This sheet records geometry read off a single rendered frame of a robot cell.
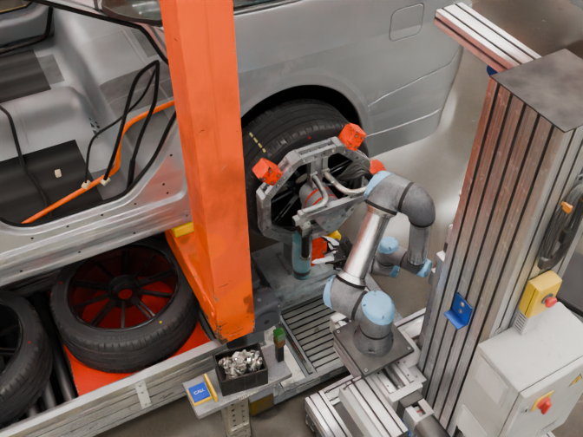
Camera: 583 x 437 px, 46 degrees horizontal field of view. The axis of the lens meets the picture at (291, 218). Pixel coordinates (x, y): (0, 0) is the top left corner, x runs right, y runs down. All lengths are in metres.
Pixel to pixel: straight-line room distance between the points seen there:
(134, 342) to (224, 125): 1.26
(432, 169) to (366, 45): 1.73
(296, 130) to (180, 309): 0.95
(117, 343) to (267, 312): 0.69
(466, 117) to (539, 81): 3.28
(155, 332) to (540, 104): 1.96
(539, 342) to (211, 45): 1.30
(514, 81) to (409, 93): 1.59
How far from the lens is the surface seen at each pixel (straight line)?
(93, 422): 3.20
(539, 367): 2.17
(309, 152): 2.89
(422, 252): 2.60
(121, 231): 2.99
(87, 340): 3.09
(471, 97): 5.22
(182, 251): 3.08
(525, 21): 6.27
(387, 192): 2.39
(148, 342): 3.06
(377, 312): 2.40
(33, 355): 3.13
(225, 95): 2.06
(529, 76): 1.77
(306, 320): 3.57
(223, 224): 2.40
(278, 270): 3.56
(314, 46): 2.82
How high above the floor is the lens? 2.97
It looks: 46 degrees down
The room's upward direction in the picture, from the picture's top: straight up
